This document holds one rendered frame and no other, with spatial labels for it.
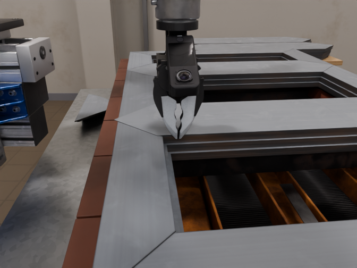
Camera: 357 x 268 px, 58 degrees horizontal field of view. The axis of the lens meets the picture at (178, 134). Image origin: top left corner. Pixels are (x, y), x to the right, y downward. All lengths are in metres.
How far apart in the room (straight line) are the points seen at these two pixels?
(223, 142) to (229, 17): 2.73
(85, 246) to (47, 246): 0.25
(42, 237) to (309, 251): 0.49
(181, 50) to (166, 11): 0.06
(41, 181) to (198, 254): 0.58
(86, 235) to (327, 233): 0.30
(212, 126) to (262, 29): 2.77
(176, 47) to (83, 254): 0.33
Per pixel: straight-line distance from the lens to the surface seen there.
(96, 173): 0.58
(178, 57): 0.51
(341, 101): 0.89
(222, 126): 0.66
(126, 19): 3.33
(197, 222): 0.68
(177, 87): 0.47
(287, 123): 0.71
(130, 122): 0.68
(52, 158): 0.97
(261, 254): 0.38
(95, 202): 0.51
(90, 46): 3.18
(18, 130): 0.95
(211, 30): 3.31
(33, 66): 0.87
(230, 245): 0.38
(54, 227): 0.72
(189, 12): 0.54
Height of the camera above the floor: 1.12
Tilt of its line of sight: 25 degrees down
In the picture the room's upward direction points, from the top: straight up
